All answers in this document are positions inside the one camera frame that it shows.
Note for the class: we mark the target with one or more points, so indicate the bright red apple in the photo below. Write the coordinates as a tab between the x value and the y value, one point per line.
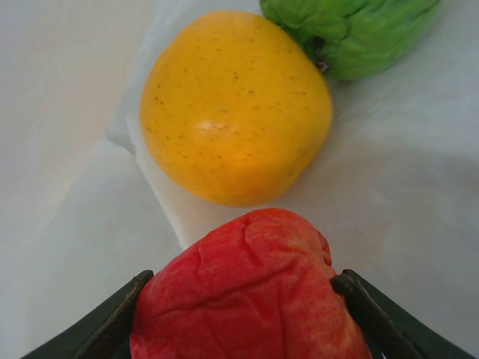
247	291

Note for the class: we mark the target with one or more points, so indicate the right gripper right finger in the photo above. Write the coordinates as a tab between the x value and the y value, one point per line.
389	321

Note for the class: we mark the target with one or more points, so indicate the translucent white plastic bag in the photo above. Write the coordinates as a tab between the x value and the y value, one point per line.
56	187

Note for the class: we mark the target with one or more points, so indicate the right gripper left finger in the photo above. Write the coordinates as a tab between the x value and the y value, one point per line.
101	321

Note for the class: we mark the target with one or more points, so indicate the yellow speckled round fruit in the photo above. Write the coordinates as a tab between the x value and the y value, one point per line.
232	112

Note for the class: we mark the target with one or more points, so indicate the green apple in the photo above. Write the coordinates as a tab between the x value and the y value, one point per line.
359	41

